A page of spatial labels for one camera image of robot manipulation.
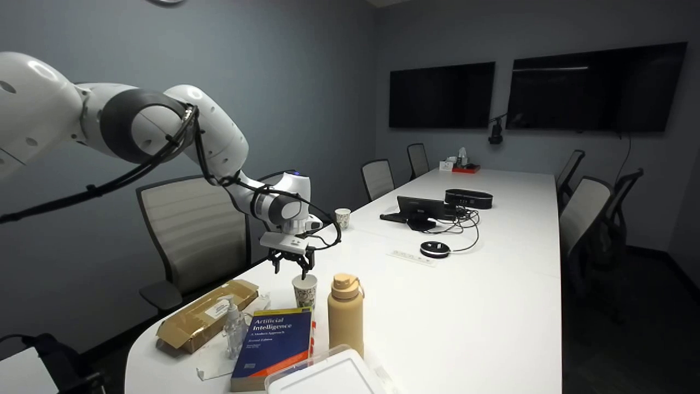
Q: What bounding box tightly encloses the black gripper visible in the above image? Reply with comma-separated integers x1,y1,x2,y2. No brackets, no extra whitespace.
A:
265,245,321,282

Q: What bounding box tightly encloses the patterned paper cup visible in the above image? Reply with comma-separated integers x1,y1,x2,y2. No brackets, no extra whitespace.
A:
291,272,321,312
332,206,355,232

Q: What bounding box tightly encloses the grey mesh office chair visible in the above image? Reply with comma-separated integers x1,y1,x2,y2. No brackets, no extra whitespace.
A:
135,173,255,315
361,157,398,203
556,146,588,212
558,175,616,294
247,169,314,259
405,141,434,179

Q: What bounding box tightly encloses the tan insulated bottle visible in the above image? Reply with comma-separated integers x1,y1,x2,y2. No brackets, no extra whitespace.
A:
326,272,367,360

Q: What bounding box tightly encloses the blue textbook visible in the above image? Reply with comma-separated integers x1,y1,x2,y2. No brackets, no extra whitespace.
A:
229,307,318,394

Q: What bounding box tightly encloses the brown cardboard box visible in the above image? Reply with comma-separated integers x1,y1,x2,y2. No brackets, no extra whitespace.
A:
154,279,262,357

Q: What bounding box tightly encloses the clear plastic container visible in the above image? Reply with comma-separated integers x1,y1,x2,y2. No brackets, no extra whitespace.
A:
262,346,390,394

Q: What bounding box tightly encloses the clear plastic sheet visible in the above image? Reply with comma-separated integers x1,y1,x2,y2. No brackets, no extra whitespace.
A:
192,340,245,384

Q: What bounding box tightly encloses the round black speaker puck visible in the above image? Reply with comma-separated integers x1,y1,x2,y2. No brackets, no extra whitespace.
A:
417,239,452,260

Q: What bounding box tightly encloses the black tablet console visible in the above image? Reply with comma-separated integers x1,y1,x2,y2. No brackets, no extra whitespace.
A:
378,196,470,226

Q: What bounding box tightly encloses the black video bar device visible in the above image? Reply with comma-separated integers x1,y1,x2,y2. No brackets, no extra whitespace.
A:
443,188,494,212

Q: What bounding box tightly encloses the white paper sheet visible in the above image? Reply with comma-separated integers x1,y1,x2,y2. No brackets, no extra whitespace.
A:
0,346,61,394

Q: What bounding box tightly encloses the black office chair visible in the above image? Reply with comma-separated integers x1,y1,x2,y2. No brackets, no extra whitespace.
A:
581,169,647,325

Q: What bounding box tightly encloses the black table cable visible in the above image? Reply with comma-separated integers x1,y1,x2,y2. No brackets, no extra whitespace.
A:
425,209,483,257

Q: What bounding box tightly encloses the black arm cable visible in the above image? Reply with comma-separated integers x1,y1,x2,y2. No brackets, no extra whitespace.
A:
0,102,343,254

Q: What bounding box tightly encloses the smaller black wall television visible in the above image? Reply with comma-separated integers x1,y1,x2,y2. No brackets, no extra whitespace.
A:
387,62,499,131

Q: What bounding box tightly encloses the black conference camera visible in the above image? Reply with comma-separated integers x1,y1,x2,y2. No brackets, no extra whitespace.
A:
486,108,520,150

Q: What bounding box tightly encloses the larger black wall television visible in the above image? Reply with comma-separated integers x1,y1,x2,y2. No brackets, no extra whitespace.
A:
506,41,692,137

